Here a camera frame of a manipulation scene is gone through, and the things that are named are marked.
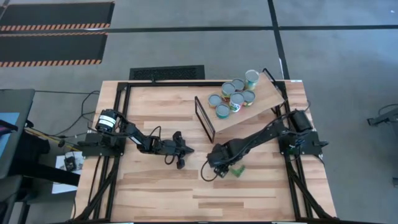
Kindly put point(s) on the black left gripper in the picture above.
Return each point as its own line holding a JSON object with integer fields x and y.
{"x": 164, "y": 147}

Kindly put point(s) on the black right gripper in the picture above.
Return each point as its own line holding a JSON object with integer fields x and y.
{"x": 222, "y": 154}

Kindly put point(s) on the green plastic piece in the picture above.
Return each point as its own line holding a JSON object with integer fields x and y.
{"x": 237, "y": 170}

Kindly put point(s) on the short yellow orange labelled can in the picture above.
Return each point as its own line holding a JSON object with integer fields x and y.
{"x": 214, "y": 99}

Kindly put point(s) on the yellow-green can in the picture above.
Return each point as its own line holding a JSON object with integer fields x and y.
{"x": 236, "y": 99}

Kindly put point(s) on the tall light green labelled can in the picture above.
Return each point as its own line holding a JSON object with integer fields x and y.
{"x": 228, "y": 88}

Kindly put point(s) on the green oranges labelled can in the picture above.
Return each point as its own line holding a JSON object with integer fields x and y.
{"x": 249, "y": 96}

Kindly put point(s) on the red orange labelled can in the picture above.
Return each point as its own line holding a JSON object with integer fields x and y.
{"x": 238, "y": 84}

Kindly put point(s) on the tall yellow teal labelled can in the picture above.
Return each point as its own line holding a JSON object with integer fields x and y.
{"x": 252, "y": 75}

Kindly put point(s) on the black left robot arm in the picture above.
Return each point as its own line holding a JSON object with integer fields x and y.
{"x": 127, "y": 129}

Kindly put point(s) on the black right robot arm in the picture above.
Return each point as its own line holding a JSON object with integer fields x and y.
{"x": 264, "y": 135}

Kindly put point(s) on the black floor vent grille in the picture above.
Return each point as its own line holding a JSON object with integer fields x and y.
{"x": 168, "y": 73}

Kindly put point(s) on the small black electronic device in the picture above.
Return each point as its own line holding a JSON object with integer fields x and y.
{"x": 70, "y": 163}

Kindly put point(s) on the white table label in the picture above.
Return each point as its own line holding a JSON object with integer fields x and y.
{"x": 296, "y": 81}

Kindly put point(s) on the white paper sheet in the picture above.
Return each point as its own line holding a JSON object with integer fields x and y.
{"x": 60, "y": 160}

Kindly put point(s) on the dark metal stand leg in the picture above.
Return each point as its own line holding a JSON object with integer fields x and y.
{"x": 384, "y": 117}

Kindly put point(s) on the black hazard striped floor mat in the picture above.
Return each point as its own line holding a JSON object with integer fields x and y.
{"x": 49, "y": 46}
{"x": 56, "y": 14}

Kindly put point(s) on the dark grey desk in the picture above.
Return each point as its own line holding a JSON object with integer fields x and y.
{"x": 15, "y": 102}

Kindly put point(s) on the blue pad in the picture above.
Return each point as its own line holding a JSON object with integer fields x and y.
{"x": 7, "y": 124}

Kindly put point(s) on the black aluminium table frame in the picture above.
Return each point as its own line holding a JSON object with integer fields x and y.
{"x": 171, "y": 84}

